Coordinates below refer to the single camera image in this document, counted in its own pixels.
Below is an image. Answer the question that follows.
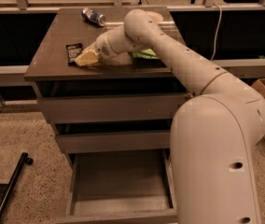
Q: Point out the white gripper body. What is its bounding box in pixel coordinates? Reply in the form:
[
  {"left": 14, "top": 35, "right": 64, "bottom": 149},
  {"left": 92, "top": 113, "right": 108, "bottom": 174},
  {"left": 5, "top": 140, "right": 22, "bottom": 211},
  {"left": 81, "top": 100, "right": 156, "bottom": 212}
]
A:
[{"left": 95, "top": 33, "right": 119, "bottom": 60}]

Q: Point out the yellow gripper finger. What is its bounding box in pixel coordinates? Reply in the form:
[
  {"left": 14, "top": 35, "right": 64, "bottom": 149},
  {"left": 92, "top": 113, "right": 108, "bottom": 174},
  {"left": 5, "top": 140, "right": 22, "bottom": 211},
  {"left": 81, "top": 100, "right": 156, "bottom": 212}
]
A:
[
  {"left": 75, "top": 49, "right": 99, "bottom": 66},
  {"left": 84, "top": 42, "right": 95, "bottom": 51}
]

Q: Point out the black rxbar chocolate wrapper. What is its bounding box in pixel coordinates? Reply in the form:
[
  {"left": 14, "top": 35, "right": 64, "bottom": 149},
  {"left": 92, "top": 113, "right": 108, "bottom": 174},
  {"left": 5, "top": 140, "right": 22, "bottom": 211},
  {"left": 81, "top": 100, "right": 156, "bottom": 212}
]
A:
[{"left": 66, "top": 43, "right": 83, "bottom": 65}]

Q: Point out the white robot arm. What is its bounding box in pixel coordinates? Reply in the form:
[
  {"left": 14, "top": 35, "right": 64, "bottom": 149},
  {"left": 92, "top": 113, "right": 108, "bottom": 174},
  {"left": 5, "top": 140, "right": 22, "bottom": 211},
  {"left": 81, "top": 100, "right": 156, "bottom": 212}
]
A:
[{"left": 76, "top": 9, "right": 265, "bottom": 224}]

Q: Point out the grey top drawer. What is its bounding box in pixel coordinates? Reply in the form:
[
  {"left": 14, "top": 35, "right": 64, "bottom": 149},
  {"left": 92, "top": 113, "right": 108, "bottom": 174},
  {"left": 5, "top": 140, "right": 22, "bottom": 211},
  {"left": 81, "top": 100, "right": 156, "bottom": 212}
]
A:
[{"left": 38, "top": 93, "right": 186, "bottom": 124}]

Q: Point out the grey drawer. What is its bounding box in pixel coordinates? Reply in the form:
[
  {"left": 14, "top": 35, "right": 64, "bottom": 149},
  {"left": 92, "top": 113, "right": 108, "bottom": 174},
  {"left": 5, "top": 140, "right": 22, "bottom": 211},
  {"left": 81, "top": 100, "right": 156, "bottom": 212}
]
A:
[
  {"left": 55, "top": 131, "right": 170, "bottom": 154},
  {"left": 57, "top": 149, "right": 177, "bottom": 224},
  {"left": 38, "top": 93, "right": 186, "bottom": 124}
]

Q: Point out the grey drawer cabinet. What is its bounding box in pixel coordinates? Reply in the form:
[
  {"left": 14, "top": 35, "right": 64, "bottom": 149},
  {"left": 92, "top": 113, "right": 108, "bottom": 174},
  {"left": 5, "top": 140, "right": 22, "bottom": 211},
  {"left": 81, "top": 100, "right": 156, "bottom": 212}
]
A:
[{"left": 23, "top": 6, "right": 200, "bottom": 224}]

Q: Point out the grey middle drawer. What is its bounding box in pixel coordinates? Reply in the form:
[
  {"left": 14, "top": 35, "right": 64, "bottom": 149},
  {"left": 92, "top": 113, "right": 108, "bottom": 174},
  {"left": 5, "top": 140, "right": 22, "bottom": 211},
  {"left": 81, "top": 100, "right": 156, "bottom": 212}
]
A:
[{"left": 55, "top": 131, "right": 170, "bottom": 154}]

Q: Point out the grey bottom drawer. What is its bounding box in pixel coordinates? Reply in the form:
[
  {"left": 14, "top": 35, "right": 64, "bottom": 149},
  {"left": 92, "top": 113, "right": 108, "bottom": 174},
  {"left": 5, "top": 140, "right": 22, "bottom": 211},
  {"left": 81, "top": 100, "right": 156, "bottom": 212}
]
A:
[{"left": 57, "top": 149, "right": 177, "bottom": 224}]

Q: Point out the blue soda can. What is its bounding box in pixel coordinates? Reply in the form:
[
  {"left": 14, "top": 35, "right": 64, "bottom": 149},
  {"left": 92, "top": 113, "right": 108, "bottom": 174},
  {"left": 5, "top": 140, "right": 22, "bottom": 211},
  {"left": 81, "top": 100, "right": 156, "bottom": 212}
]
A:
[{"left": 81, "top": 7, "right": 105, "bottom": 27}]

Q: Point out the green chip bag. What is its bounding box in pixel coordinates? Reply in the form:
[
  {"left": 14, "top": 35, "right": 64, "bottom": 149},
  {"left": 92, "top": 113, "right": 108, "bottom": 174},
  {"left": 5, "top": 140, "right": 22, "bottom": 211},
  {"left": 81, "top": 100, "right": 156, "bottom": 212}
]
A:
[{"left": 129, "top": 49, "right": 159, "bottom": 60}]

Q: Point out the black metal bar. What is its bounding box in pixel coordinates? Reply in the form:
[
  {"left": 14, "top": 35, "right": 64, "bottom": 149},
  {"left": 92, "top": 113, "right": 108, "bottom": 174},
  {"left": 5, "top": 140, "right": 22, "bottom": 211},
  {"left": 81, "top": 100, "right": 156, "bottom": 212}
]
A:
[{"left": 0, "top": 152, "right": 34, "bottom": 219}]

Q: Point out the white cable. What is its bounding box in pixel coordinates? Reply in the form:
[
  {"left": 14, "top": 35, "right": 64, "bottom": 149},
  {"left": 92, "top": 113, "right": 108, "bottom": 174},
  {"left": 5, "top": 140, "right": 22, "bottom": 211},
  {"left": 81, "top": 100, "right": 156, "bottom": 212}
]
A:
[{"left": 210, "top": 3, "right": 223, "bottom": 62}]

